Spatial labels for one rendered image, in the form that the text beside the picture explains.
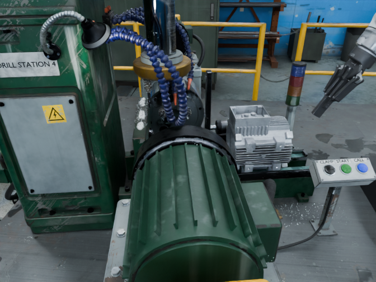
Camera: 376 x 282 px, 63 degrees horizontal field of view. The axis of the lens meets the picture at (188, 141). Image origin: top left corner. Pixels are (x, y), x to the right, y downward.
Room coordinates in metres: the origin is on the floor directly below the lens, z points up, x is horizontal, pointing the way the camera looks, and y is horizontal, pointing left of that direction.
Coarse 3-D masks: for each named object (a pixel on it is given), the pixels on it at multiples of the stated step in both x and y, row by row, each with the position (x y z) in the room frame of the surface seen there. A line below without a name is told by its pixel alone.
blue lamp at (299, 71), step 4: (292, 64) 1.29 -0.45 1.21; (292, 68) 1.28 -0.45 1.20; (296, 68) 1.26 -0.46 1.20; (300, 68) 1.25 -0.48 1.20; (304, 68) 1.26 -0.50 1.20; (292, 72) 1.27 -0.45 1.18; (296, 72) 1.26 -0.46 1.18; (300, 72) 1.25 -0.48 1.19; (304, 72) 1.26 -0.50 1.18; (296, 76) 1.26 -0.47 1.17; (300, 76) 1.25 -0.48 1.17
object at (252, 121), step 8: (232, 112) 0.96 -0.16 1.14; (240, 112) 1.01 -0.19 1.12; (248, 112) 1.01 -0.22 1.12; (256, 112) 1.01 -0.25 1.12; (264, 112) 0.97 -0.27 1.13; (232, 120) 0.95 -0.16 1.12; (240, 120) 0.91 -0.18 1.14; (248, 120) 0.91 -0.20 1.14; (256, 120) 0.91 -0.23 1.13; (264, 120) 0.92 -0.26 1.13; (240, 128) 0.91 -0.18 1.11; (248, 128) 0.91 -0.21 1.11; (256, 128) 0.91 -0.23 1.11; (264, 128) 0.92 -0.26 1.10
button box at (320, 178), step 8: (320, 160) 0.75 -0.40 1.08; (328, 160) 0.75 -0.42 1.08; (336, 160) 0.75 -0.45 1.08; (344, 160) 0.75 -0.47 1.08; (352, 160) 0.75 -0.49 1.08; (360, 160) 0.75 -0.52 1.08; (368, 160) 0.76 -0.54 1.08; (312, 168) 0.75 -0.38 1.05; (320, 168) 0.73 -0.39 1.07; (336, 168) 0.73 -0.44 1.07; (352, 168) 0.73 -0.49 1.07; (368, 168) 0.73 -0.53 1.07; (312, 176) 0.74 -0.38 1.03; (320, 176) 0.71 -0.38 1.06; (328, 176) 0.71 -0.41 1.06; (336, 176) 0.71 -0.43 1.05; (344, 176) 0.71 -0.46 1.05; (352, 176) 0.71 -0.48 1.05; (360, 176) 0.71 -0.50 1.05; (368, 176) 0.71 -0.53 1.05; (320, 184) 0.70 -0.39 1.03; (328, 184) 0.70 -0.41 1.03; (336, 184) 0.71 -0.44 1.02; (344, 184) 0.71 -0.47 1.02; (352, 184) 0.72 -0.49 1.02; (360, 184) 0.72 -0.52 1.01; (368, 184) 0.72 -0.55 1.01
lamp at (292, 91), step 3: (288, 87) 1.28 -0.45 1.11; (291, 87) 1.27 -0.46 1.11; (294, 87) 1.26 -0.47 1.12; (297, 87) 1.25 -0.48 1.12; (300, 87) 1.26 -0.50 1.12; (288, 90) 1.28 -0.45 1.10; (291, 90) 1.26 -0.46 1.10; (294, 90) 1.26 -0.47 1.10; (297, 90) 1.25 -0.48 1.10; (300, 90) 1.26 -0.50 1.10; (288, 93) 1.27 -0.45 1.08; (291, 93) 1.26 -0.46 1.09; (294, 93) 1.25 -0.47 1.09; (297, 93) 1.25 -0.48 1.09; (300, 93) 1.27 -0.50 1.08; (294, 96) 1.25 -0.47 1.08; (297, 96) 1.25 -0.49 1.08
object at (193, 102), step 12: (156, 84) 1.25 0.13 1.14; (168, 84) 1.19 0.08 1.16; (192, 84) 1.26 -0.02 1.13; (156, 96) 1.15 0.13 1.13; (192, 96) 1.16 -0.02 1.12; (156, 108) 1.15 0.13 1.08; (192, 108) 1.16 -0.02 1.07; (156, 120) 1.15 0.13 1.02; (192, 120) 1.16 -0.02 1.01; (156, 132) 1.15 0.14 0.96
